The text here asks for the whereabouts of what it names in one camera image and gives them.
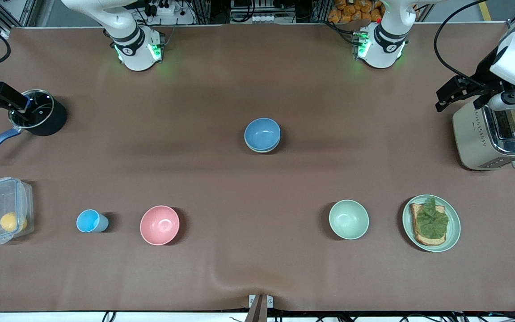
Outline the yellow lemon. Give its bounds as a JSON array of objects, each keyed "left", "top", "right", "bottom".
[{"left": 0, "top": 212, "right": 28, "bottom": 233}]

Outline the toast slice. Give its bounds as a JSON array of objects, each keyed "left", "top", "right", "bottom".
[{"left": 409, "top": 203, "right": 447, "bottom": 246}]

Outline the green lettuce leaf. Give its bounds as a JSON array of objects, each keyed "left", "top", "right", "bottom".
[{"left": 415, "top": 198, "right": 449, "bottom": 239}]

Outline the light blue cup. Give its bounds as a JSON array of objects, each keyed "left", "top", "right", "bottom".
[{"left": 76, "top": 209, "right": 109, "bottom": 233}]

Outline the black saucepan blue handle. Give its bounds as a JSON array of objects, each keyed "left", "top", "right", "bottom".
[{"left": 0, "top": 89, "right": 68, "bottom": 162}]

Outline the white power strip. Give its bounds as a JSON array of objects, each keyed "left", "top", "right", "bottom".
[{"left": 141, "top": 0, "right": 195, "bottom": 25}]

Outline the beige chrome toaster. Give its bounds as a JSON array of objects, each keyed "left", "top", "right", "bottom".
[{"left": 452, "top": 105, "right": 515, "bottom": 171}]

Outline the orange snack bag pile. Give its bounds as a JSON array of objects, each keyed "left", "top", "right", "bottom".
[{"left": 328, "top": 0, "right": 383, "bottom": 24}]

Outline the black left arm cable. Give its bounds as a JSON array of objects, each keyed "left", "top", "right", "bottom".
[{"left": 434, "top": 0, "right": 490, "bottom": 85}]

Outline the blue bowl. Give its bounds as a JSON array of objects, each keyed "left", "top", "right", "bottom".
[{"left": 244, "top": 118, "right": 281, "bottom": 152}]

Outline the metal table edge bracket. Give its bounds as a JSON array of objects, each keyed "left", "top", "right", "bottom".
[{"left": 249, "top": 294, "right": 274, "bottom": 322}]

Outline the pale green plate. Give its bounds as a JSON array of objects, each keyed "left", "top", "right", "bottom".
[{"left": 402, "top": 195, "right": 461, "bottom": 253}]

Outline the pale green bowl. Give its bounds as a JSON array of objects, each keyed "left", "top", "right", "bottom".
[
  {"left": 329, "top": 199, "right": 369, "bottom": 240},
  {"left": 246, "top": 142, "right": 280, "bottom": 154}
]

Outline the glass lid blue knob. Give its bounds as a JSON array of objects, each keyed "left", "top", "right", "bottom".
[{"left": 8, "top": 89, "right": 55, "bottom": 129}]

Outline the pink bowl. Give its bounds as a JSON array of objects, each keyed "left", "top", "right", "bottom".
[{"left": 140, "top": 205, "right": 180, "bottom": 246}]

